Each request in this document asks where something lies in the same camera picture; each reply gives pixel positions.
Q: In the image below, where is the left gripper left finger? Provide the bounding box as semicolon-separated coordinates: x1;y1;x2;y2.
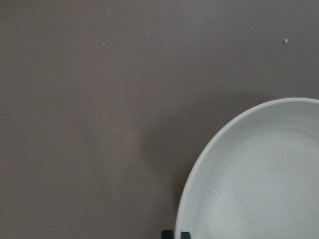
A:
161;230;173;239

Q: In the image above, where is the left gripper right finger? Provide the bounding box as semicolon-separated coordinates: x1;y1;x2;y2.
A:
180;232;191;239

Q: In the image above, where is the cream round plate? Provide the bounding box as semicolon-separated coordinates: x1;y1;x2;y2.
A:
174;98;319;239

